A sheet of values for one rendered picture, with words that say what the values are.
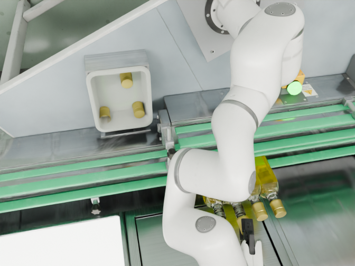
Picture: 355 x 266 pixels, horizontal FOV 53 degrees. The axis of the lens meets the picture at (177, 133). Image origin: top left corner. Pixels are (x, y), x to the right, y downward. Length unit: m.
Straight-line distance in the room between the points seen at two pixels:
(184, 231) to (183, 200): 0.07
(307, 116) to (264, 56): 0.58
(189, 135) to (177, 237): 0.46
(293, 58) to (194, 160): 0.29
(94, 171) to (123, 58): 0.35
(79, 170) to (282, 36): 0.72
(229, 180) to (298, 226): 0.72
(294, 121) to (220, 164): 0.60
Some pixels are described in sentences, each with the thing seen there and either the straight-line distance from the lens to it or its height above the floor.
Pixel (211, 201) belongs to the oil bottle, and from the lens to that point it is 1.05.
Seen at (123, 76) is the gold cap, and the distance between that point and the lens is 1.03.
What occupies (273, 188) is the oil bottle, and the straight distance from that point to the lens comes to 1.11.
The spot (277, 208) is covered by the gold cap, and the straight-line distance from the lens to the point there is 1.08.
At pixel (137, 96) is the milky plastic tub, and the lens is 1.12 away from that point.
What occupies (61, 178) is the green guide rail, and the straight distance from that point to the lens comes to 1.12.
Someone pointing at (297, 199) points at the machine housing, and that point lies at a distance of 1.34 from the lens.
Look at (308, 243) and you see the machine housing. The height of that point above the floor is 1.19.
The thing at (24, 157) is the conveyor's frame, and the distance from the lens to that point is 1.18.
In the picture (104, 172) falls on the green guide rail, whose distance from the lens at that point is 1.10.
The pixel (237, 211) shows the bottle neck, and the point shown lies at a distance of 1.05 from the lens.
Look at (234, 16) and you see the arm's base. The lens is 0.90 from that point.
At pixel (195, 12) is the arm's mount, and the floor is 0.78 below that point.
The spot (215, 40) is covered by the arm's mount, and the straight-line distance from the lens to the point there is 1.04.
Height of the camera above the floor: 1.63
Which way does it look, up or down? 43 degrees down
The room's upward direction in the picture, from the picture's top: 164 degrees clockwise
